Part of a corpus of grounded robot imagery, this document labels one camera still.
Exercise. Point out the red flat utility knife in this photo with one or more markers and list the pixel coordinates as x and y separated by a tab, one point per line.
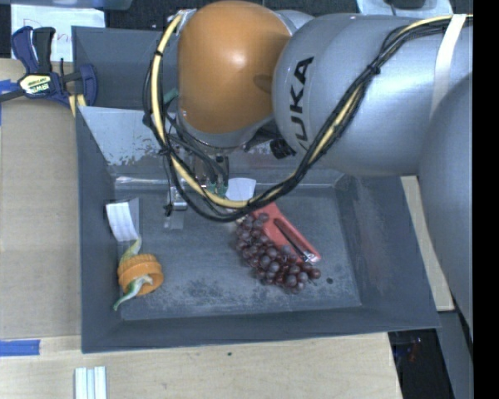
274	227

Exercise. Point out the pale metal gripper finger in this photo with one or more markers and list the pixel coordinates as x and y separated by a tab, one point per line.
176	216
174	193

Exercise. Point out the white flat card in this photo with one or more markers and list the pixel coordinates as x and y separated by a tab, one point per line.
120	220

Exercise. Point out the grey metal bin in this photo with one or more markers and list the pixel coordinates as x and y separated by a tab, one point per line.
216	272

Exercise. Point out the dark red grape bunch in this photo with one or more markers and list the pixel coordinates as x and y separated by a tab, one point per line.
274	264

